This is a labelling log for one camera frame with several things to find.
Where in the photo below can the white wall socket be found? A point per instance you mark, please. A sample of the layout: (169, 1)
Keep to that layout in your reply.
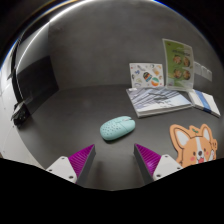
(197, 68)
(209, 74)
(203, 71)

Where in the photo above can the mint green computer mouse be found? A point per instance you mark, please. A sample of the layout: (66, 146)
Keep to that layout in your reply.
(117, 128)

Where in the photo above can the white book with blue stripe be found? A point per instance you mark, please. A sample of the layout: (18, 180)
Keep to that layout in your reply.
(204, 101)

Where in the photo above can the black clamp stand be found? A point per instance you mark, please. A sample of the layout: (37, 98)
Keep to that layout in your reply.
(19, 115)

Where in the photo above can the orange corgi-shaped mouse pad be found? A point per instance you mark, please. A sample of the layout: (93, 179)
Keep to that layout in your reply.
(195, 146)

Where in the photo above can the green menu sign stand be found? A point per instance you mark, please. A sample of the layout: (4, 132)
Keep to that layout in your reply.
(178, 65)

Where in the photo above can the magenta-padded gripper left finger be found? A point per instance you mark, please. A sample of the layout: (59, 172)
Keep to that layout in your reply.
(63, 166)

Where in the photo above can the grey striped magazine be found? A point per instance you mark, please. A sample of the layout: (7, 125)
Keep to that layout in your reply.
(156, 101)

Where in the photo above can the white sticker sheet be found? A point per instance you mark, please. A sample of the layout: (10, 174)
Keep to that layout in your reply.
(146, 76)

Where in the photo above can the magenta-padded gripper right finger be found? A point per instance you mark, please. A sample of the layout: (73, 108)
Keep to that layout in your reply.
(165, 165)

